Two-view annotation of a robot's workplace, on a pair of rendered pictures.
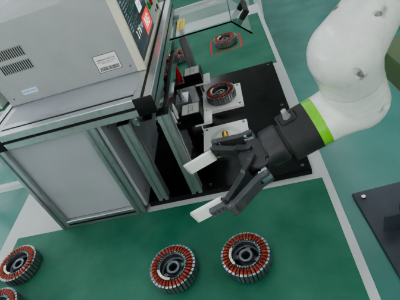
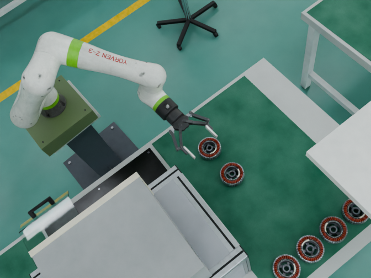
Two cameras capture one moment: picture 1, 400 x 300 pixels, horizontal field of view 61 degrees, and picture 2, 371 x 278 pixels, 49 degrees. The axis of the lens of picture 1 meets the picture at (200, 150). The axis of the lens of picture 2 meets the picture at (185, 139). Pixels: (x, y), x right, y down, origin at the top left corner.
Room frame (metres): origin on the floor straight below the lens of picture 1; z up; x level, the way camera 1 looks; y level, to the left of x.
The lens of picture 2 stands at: (0.93, 0.67, 2.55)
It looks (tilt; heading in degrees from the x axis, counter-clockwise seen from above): 62 degrees down; 240
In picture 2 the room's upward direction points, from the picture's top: 22 degrees counter-clockwise
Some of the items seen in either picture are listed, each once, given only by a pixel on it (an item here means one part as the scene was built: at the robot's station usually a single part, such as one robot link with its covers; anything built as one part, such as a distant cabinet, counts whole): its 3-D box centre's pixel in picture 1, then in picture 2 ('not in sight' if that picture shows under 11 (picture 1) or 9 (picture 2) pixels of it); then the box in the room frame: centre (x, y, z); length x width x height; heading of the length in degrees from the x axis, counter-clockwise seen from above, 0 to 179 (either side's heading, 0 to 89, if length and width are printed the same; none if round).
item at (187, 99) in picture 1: (184, 103); not in sight; (1.12, -0.01, 0.80); 0.08 x 0.05 x 0.06; 166
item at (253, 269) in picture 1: (246, 256); (209, 148); (0.44, -0.01, 0.77); 0.11 x 0.11 x 0.04
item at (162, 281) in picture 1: (174, 268); (232, 174); (0.48, 0.16, 0.77); 0.11 x 0.11 x 0.04
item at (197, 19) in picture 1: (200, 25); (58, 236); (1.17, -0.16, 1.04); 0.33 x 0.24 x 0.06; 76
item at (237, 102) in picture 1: (222, 99); not in sight; (1.09, -0.15, 0.78); 0.15 x 0.15 x 0.01; 76
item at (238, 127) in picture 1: (226, 138); not in sight; (0.85, -0.09, 0.78); 0.15 x 0.15 x 0.01; 76
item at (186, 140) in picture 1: (181, 143); not in sight; (0.89, 0.05, 0.80); 0.08 x 0.05 x 0.06; 166
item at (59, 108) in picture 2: not in sight; (46, 96); (0.74, -0.88, 0.87); 0.26 x 0.15 x 0.06; 78
